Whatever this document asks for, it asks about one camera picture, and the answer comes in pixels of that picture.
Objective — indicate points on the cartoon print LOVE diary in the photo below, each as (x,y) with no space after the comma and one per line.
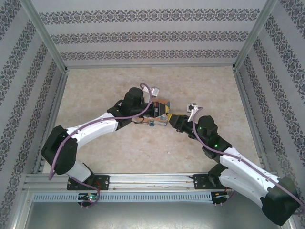
(160,120)

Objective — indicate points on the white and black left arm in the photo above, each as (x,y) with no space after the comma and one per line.
(95,128)

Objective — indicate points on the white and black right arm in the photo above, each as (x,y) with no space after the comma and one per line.
(243,183)

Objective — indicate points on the green LED controller board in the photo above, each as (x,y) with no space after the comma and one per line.
(90,197)
(220,195)

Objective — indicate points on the aluminium side floor rail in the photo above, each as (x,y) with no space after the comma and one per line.
(250,114)
(51,119)

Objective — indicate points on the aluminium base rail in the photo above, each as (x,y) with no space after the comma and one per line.
(152,181)

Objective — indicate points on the aluminium frame post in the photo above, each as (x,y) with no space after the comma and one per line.
(45,35)
(255,33)

